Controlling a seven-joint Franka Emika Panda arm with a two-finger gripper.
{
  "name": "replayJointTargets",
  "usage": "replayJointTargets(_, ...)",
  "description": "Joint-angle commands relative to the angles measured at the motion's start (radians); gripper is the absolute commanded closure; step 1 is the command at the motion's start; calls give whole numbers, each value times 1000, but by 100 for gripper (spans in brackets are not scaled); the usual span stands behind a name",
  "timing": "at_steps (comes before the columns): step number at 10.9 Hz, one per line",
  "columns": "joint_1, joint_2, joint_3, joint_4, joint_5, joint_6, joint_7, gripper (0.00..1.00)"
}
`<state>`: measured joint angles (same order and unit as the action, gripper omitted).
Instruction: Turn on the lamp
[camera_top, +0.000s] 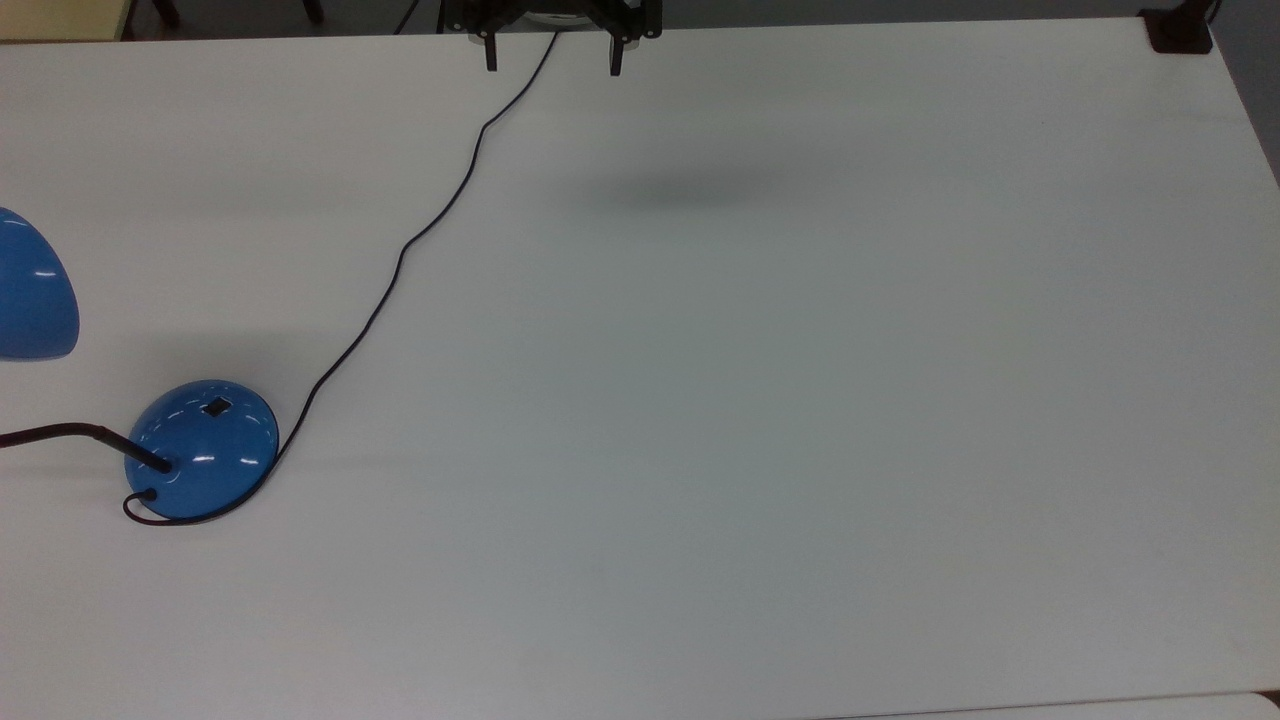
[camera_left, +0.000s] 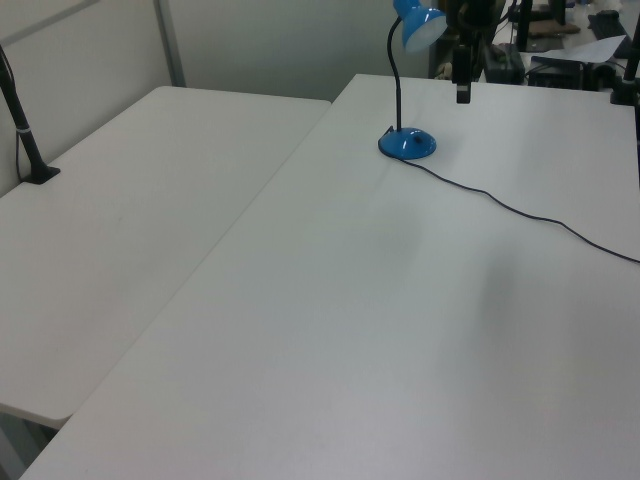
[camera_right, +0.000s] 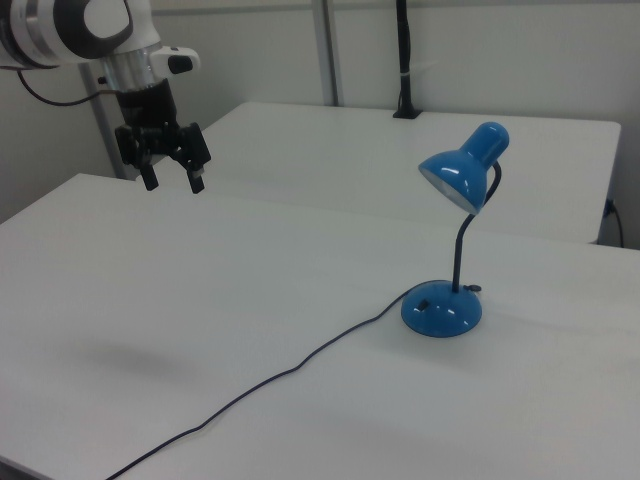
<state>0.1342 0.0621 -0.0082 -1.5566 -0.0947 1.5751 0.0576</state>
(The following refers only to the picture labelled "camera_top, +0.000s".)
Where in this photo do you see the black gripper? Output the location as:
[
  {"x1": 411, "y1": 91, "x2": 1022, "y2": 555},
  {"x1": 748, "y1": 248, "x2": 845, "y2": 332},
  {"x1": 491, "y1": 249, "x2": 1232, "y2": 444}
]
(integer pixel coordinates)
[{"x1": 440, "y1": 0, "x2": 664, "y2": 78}]

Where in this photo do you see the blue dome lamp base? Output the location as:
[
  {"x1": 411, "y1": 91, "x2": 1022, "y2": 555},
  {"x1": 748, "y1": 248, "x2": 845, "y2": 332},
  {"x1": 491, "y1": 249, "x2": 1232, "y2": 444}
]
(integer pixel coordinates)
[{"x1": 123, "y1": 379, "x2": 281, "y2": 522}]

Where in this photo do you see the blue lamp shade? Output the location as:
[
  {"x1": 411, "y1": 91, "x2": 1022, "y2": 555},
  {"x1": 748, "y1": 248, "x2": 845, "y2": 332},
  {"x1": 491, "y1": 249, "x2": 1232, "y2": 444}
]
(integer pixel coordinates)
[{"x1": 0, "y1": 207, "x2": 81, "y2": 362}]

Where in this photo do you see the black flexible lamp neck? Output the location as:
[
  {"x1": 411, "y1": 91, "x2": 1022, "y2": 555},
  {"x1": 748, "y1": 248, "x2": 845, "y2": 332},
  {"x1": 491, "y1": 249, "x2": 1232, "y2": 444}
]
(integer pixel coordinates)
[{"x1": 0, "y1": 423, "x2": 174, "y2": 474}]

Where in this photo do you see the beige side table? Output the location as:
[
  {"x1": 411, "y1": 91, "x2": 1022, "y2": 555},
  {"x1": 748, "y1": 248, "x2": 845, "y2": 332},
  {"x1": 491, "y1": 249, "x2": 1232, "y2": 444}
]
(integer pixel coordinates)
[{"x1": 0, "y1": 0, "x2": 137, "y2": 43}]

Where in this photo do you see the dark brown table clamp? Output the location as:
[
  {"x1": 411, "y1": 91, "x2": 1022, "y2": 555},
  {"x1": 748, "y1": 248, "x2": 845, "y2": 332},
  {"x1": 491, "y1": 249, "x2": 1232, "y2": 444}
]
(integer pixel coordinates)
[{"x1": 1139, "y1": 0, "x2": 1223, "y2": 55}]

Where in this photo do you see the black lamp power cable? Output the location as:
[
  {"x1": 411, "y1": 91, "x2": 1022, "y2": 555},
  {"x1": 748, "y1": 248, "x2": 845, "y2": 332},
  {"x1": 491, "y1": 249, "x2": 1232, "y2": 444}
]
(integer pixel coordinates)
[{"x1": 122, "y1": 28, "x2": 561, "y2": 525}]

